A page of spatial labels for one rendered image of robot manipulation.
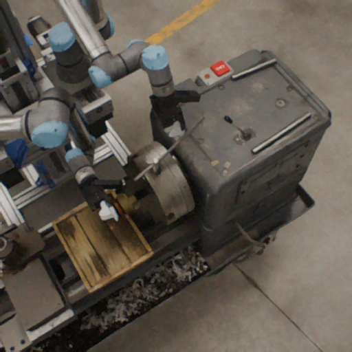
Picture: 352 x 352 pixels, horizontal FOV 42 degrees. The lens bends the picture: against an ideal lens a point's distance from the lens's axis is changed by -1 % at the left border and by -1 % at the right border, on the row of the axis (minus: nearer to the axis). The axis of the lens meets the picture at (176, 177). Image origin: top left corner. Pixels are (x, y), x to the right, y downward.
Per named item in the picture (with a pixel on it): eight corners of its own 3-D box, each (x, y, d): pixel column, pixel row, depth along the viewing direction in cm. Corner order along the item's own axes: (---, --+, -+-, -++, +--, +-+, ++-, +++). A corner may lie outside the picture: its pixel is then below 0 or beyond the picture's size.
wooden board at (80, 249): (113, 191, 205) (111, 187, 202) (155, 256, 191) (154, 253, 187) (53, 225, 199) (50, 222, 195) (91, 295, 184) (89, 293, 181)
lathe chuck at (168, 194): (146, 165, 202) (144, 131, 173) (185, 223, 193) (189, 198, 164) (128, 174, 200) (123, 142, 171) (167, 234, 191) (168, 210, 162)
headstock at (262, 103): (253, 95, 227) (264, 38, 192) (316, 166, 208) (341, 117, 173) (150, 152, 214) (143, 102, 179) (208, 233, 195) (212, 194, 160)
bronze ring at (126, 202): (127, 183, 177) (106, 196, 175) (139, 202, 174) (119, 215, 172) (130, 193, 186) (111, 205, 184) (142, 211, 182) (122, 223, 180)
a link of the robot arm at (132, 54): (112, 47, 148) (126, 60, 141) (141, 33, 151) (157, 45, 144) (119, 67, 154) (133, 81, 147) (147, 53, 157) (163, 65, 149)
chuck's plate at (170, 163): (153, 161, 203) (151, 127, 174) (192, 218, 194) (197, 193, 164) (146, 165, 202) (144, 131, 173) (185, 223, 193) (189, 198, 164)
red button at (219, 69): (221, 62, 188) (221, 59, 186) (230, 72, 186) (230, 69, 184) (210, 69, 187) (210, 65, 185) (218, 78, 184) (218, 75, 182)
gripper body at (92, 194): (93, 214, 181) (80, 190, 186) (112, 203, 183) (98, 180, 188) (89, 206, 174) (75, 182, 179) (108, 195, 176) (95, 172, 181)
